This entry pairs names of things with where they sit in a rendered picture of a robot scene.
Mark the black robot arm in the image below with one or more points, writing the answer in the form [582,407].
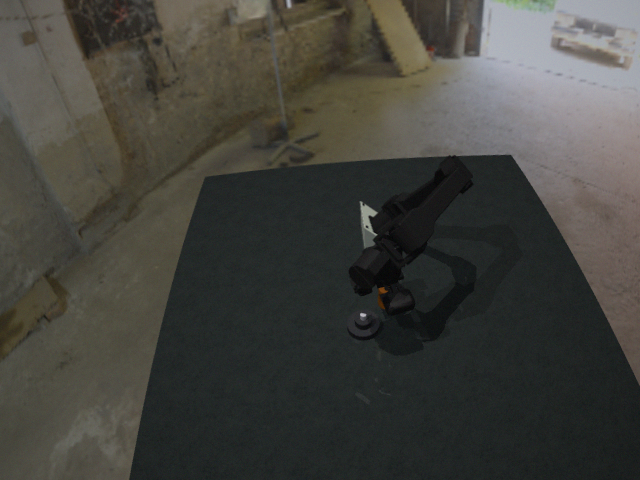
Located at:
[406,223]

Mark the orange knob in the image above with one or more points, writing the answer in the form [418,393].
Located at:
[381,291]

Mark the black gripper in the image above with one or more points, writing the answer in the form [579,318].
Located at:
[396,300]

